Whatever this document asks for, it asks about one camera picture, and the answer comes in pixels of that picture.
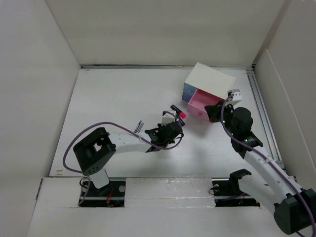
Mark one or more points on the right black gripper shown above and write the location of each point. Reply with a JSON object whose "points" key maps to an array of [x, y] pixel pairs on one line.
{"points": [[214, 111]]}

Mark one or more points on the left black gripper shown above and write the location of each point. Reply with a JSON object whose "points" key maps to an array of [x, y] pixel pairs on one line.
{"points": [[160, 126]]}

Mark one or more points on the pink drawer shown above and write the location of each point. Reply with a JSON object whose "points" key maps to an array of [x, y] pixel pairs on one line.
{"points": [[199, 100]]}

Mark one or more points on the white drawer organizer cabinet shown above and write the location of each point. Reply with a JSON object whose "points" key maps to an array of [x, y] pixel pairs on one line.
{"points": [[210, 80]]}

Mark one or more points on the light blue drawer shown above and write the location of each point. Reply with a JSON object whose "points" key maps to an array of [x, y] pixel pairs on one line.
{"points": [[189, 89]]}

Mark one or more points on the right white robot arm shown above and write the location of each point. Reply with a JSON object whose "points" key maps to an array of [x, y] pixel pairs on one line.
{"points": [[292, 206]]}

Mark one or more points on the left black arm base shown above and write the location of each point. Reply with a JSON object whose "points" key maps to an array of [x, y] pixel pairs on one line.
{"points": [[110, 196]]}

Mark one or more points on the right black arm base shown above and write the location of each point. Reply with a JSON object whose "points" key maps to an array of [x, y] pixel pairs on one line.
{"points": [[226, 191]]}

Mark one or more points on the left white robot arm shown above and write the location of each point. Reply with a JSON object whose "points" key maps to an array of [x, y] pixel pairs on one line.
{"points": [[95, 150]]}

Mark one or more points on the green cap black marker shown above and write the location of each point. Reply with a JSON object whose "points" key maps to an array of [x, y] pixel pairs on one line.
{"points": [[181, 121]]}

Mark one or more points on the pink cap black marker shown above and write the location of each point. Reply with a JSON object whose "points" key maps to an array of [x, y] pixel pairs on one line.
{"points": [[179, 112]]}

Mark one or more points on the purple pen pair left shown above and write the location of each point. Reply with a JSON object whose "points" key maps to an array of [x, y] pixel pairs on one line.
{"points": [[138, 127]]}

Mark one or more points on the lower left purple drawer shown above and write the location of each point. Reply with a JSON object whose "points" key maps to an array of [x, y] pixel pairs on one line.
{"points": [[187, 97]]}

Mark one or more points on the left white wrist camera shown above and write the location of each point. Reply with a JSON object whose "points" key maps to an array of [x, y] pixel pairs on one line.
{"points": [[168, 117]]}

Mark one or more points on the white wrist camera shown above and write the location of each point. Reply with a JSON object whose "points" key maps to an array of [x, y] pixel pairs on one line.
{"points": [[168, 117], [234, 96]]}

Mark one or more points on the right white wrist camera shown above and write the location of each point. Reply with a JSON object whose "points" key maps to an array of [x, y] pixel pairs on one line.
{"points": [[234, 96]]}

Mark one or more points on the metal rail right edge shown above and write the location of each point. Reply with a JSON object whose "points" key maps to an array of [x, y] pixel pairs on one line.
{"points": [[269, 134]]}

